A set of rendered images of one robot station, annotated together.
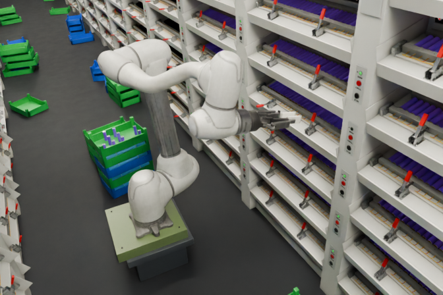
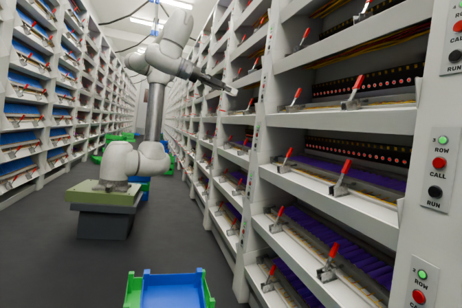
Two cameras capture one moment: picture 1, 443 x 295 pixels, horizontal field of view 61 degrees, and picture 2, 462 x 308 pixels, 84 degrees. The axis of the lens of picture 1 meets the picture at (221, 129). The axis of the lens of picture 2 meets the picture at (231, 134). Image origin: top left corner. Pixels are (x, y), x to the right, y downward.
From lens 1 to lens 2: 1.04 m
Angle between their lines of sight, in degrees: 32
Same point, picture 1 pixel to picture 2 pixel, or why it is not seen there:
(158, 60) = not seen: hidden behind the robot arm
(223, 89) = (172, 24)
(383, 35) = not seen: outside the picture
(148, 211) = (110, 167)
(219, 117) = (165, 45)
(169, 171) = (142, 150)
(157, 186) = (126, 150)
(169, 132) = (154, 121)
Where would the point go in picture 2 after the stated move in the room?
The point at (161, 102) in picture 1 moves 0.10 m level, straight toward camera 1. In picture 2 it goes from (156, 97) to (150, 95)
